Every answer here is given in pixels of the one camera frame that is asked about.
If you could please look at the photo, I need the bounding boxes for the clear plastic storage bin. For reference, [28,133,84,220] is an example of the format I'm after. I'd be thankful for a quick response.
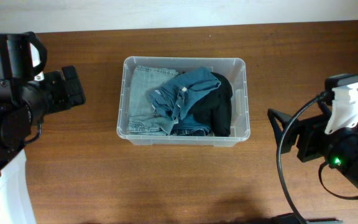
[116,56,250,147]

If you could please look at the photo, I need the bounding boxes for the black garment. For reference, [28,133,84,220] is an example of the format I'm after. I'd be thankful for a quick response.
[188,72,232,137]

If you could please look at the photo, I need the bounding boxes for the blue cloth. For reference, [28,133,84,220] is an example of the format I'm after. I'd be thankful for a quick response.
[149,67,221,121]

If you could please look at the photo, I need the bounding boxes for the dark blue jeans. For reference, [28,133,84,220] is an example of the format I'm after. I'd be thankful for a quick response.
[170,114,211,136]

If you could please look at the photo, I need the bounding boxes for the light blue jeans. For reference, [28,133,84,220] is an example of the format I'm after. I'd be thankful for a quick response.
[127,65,178,136]

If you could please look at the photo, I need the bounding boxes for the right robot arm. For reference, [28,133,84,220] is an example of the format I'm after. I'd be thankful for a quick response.
[267,106,358,200]

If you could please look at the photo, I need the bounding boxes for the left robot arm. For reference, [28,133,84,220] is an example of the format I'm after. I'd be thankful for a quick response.
[0,32,86,223]

